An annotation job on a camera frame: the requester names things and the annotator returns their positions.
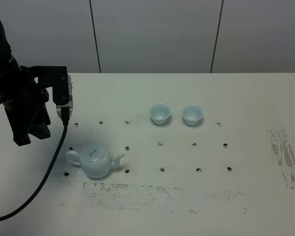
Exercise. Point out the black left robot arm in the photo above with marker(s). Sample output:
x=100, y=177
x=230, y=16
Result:
x=8, y=69

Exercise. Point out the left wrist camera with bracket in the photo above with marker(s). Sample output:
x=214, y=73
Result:
x=55, y=77

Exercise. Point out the left pale blue teacup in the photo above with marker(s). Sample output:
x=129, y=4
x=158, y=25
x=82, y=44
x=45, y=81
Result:
x=159, y=113

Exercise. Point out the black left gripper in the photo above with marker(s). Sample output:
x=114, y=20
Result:
x=26, y=110

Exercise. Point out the pale blue porcelain teapot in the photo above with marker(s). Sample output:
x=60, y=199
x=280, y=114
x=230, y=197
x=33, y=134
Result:
x=95, y=160

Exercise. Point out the right pale blue teacup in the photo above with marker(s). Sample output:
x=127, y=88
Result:
x=192, y=114

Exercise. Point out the pale blue teacup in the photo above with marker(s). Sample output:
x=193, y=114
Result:
x=159, y=113
x=192, y=114

